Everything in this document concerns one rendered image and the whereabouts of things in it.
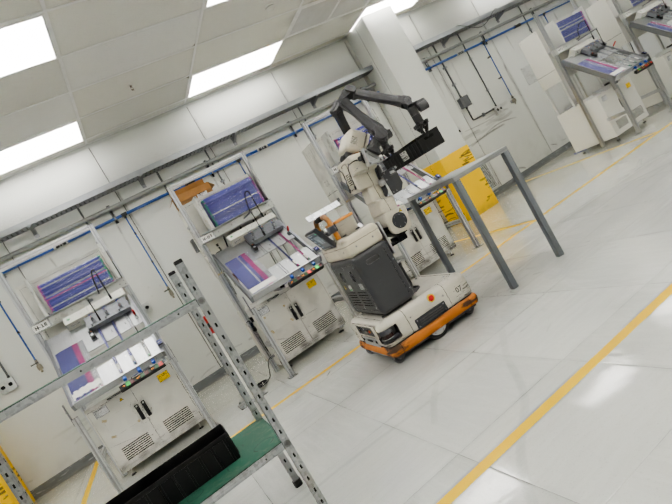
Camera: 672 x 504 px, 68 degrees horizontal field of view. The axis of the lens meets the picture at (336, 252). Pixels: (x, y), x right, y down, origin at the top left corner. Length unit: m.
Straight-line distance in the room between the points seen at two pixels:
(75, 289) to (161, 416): 1.21
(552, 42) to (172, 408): 6.15
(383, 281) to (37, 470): 4.30
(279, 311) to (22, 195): 3.13
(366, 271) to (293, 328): 1.65
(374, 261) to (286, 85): 4.25
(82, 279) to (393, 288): 2.56
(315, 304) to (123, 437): 1.85
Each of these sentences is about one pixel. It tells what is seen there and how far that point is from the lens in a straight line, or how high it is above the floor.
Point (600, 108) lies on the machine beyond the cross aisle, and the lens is 7.25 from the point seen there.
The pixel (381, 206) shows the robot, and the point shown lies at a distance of 3.23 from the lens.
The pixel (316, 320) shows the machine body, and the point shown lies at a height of 0.22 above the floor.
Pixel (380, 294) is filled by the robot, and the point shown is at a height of 0.42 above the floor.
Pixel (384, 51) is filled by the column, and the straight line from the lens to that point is 7.02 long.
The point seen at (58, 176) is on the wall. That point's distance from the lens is 6.23.
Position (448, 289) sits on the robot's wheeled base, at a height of 0.22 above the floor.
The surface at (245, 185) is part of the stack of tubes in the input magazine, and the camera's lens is 4.69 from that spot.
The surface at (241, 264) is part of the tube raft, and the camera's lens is 4.39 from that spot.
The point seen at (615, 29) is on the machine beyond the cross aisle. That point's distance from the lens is 8.63.
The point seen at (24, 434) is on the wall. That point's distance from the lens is 6.14.
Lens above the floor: 0.96
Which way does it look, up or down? 4 degrees down
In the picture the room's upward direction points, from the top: 30 degrees counter-clockwise
